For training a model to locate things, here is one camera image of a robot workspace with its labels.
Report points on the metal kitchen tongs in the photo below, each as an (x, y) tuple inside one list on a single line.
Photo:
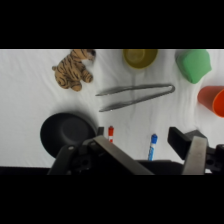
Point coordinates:
[(133, 88)]

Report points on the green block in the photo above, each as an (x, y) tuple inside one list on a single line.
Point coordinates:
[(195, 66)]

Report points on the blue pen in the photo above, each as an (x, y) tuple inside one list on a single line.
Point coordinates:
[(152, 146)]

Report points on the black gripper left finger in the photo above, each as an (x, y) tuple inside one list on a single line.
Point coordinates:
[(110, 156)]

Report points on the black bowl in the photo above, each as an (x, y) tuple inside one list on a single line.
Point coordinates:
[(66, 131)]

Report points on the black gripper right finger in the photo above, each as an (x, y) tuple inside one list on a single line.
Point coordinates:
[(195, 153)]

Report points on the yellow plastic cup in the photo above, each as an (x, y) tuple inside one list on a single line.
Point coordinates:
[(140, 59)]

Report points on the red pen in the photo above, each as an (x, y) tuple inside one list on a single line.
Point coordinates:
[(111, 133)]

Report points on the orange plastic cup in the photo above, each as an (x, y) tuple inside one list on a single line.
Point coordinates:
[(208, 96)]

